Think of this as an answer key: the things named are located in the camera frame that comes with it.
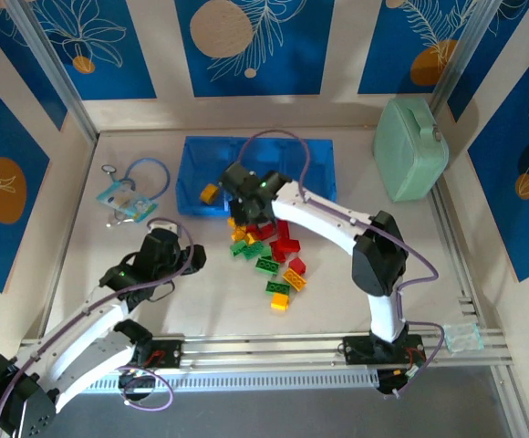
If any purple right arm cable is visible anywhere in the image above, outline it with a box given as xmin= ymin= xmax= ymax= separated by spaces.
xmin=235 ymin=129 xmax=446 ymax=401

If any aluminium mounting rail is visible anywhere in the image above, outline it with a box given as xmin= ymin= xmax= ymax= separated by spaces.
xmin=16 ymin=334 xmax=512 ymax=371

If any blue stethoscope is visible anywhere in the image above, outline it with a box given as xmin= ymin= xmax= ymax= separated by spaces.
xmin=99 ymin=157 xmax=172 ymax=229

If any blue white plastic packet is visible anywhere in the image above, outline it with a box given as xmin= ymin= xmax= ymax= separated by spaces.
xmin=96 ymin=181 xmax=160 ymax=224

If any grey slotted cable duct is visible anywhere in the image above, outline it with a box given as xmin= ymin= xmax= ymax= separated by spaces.
xmin=81 ymin=370 xmax=380 ymax=394

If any aluminium frame post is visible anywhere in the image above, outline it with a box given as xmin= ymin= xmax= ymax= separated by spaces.
xmin=4 ymin=0 xmax=99 ymax=143
xmin=428 ymin=0 xmax=507 ymax=118

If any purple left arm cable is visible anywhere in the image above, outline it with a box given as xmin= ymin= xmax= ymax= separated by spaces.
xmin=0 ymin=217 xmax=196 ymax=437

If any clear plastic tray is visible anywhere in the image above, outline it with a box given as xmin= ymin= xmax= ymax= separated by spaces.
xmin=441 ymin=322 xmax=482 ymax=353

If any black connector block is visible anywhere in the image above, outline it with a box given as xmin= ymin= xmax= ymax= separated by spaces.
xmin=117 ymin=368 xmax=157 ymax=405
xmin=376 ymin=368 xmax=419 ymax=399

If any mint green zipper case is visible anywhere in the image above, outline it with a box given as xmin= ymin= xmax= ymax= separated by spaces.
xmin=372 ymin=96 xmax=451 ymax=203

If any aluminium table side rail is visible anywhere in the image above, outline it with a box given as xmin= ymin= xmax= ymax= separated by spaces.
xmin=430 ymin=184 xmax=528 ymax=438
xmin=38 ymin=136 xmax=99 ymax=339

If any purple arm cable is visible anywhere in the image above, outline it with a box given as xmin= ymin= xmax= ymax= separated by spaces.
xmin=235 ymin=129 xmax=446 ymax=401
xmin=0 ymin=217 xmax=196 ymax=437

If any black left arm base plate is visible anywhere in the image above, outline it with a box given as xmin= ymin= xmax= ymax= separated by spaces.
xmin=134 ymin=336 xmax=184 ymax=370

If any blue three-compartment bin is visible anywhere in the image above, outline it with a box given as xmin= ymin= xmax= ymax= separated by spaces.
xmin=176 ymin=135 xmax=338 ymax=218

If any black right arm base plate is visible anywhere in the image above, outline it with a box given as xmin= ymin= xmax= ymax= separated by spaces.
xmin=342 ymin=334 xmax=429 ymax=366

